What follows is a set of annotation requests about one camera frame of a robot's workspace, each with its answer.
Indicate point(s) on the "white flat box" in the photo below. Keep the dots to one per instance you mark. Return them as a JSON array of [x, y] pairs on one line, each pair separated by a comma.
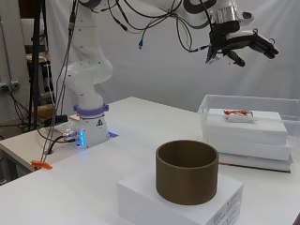
[[140, 197]]

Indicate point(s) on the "clear plastic box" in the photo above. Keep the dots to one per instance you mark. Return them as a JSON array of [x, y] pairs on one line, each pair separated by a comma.
[[293, 118]]

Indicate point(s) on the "black tripod stand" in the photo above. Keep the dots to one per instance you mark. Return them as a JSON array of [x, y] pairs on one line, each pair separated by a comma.
[[36, 62]]

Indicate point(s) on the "orange clamp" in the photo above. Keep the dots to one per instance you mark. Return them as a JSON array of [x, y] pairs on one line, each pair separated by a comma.
[[40, 164]]

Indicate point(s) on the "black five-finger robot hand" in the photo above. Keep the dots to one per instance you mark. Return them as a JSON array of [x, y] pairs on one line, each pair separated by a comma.
[[225, 37]]

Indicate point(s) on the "brown round tub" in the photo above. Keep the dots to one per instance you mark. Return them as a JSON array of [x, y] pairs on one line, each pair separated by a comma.
[[187, 178]]

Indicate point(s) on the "cardboard box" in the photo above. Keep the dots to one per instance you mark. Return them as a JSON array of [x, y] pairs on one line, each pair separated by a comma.
[[46, 111]]

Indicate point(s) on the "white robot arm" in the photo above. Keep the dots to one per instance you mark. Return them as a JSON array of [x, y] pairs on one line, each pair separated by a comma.
[[90, 72]]

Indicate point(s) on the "red and white packet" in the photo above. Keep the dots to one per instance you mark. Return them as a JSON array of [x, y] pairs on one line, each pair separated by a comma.
[[239, 115]]

